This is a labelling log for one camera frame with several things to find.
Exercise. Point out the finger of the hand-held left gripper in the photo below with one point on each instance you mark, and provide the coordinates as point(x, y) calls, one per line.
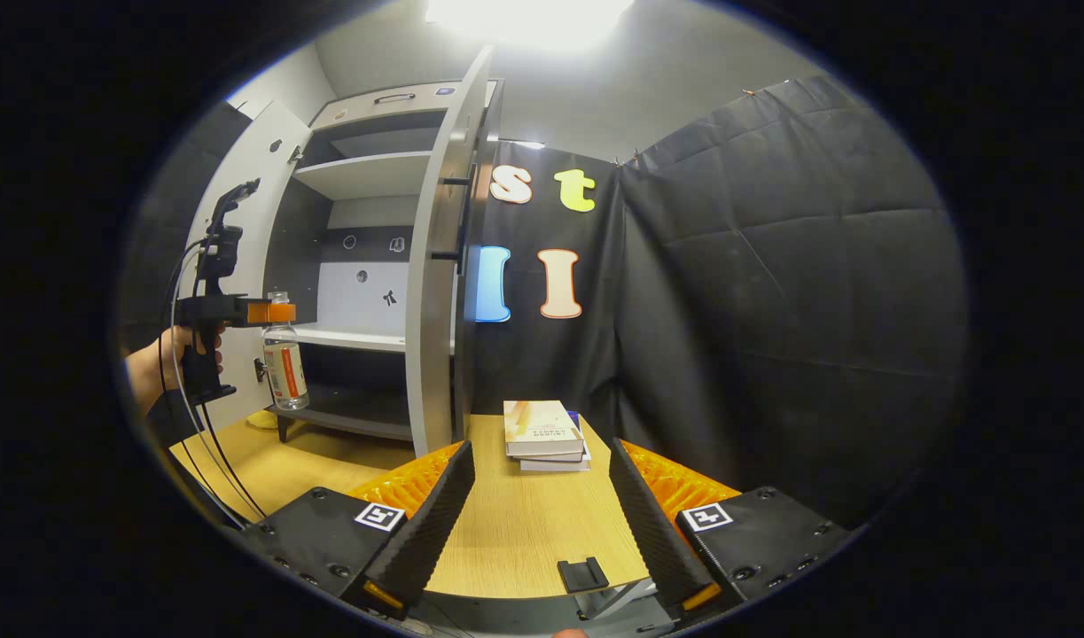
point(271, 312)

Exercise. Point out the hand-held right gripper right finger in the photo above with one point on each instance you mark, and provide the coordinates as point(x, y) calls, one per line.
point(652, 532)

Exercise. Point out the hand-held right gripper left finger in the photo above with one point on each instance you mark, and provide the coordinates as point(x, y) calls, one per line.
point(435, 532)

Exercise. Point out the clear plastic bottle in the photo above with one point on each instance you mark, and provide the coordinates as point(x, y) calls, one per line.
point(284, 372)

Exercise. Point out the grey cabinet door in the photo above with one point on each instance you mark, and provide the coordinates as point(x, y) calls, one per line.
point(435, 354)
point(249, 159)

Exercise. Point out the grey cabinet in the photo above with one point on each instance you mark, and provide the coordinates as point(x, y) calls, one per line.
point(364, 173)

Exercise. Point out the black table clamp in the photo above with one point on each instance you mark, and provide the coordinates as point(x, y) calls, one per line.
point(581, 574)

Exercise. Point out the white book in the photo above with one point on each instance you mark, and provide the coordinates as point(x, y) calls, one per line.
point(559, 466)

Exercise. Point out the blue book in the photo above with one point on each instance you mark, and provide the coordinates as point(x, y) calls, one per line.
point(576, 417)

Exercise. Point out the beige cover book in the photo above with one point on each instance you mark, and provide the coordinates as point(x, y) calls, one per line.
point(537, 425)

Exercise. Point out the black backdrop cloth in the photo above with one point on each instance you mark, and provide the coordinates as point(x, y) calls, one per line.
point(772, 310)

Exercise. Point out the large ceiling light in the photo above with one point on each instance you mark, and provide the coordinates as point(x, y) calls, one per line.
point(528, 18)

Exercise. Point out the metal bracket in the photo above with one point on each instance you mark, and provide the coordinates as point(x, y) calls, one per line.
point(621, 598)

